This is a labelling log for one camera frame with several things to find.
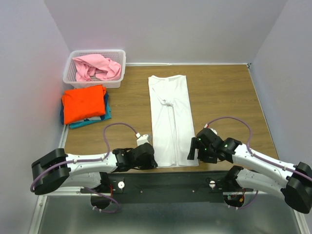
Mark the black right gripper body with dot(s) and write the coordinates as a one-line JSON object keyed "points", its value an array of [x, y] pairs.
{"points": [[206, 154]]}

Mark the white t shirt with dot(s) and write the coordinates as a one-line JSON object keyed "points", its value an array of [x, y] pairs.
{"points": [[172, 122]]}

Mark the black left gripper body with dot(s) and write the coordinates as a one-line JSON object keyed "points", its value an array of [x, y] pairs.
{"points": [[146, 165]]}

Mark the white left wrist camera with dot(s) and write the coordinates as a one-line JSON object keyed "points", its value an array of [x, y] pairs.
{"points": [[142, 139]]}

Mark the pink t shirt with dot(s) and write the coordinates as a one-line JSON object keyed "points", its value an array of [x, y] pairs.
{"points": [[96, 65]]}

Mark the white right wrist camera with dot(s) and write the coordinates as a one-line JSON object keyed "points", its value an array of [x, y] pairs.
{"points": [[213, 130]]}

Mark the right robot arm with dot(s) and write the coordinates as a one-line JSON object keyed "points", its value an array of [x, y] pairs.
{"points": [[253, 170]]}

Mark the folded teal t shirt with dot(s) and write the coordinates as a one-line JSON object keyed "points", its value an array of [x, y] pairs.
{"points": [[86, 122]]}

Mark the white plastic laundry basket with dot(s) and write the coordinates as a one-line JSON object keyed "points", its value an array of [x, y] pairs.
{"points": [[69, 74]]}

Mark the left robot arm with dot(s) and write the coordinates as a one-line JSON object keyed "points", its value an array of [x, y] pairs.
{"points": [[58, 169]]}

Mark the folded blue t shirt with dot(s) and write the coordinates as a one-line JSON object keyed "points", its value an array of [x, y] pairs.
{"points": [[62, 115]]}

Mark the folded orange t shirt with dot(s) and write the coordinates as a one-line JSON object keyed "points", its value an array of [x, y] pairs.
{"points": [[83, 102]]}

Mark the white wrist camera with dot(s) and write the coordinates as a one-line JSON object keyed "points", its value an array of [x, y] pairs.
{"points": [[213, 130], [142, 139]]}

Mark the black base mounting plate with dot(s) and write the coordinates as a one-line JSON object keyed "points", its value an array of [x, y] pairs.
{"points": [[209, 186]]}

